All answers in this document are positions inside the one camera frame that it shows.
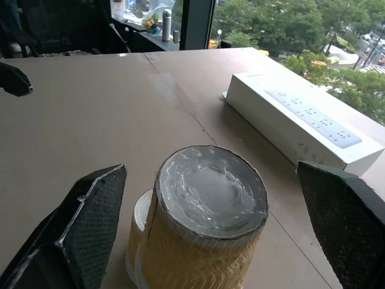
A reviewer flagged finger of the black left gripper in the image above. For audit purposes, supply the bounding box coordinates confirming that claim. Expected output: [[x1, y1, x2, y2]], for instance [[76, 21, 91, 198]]
[[0, 61, 34, 98]]

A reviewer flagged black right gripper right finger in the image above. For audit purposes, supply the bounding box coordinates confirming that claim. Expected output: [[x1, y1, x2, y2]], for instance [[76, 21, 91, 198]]
[[295, 160, 385, 289]]

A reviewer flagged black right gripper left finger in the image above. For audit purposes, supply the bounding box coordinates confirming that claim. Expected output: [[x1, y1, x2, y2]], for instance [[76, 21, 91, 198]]
[[0, 164, 128, 289]]

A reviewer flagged yellow corrugated paper cup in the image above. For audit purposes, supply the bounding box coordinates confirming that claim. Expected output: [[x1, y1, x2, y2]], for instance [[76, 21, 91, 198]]
[[125, 188, 156, 285], [135, 144, 270, 289]]

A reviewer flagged black office chair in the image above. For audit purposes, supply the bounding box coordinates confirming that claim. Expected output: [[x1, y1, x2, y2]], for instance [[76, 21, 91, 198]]
[[0, 0, 132, 58]]

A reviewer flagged white power strip box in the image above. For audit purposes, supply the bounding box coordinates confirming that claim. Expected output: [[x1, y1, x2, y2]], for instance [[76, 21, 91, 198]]
[[225, 72, 385, 178]]

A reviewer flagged plastic bag with colourful toys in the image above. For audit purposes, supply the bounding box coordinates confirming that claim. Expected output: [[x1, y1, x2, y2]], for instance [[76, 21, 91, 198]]
[[132, 0, 177, 37]]

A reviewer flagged silver water bottle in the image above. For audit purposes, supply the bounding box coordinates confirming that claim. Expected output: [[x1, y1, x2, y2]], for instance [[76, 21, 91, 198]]
[[161, 8, 173, 42]]

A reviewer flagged dark window frame post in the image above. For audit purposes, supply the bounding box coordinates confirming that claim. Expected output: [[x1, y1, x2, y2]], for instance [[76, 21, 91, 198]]
[[179, 0, 216, 51]]

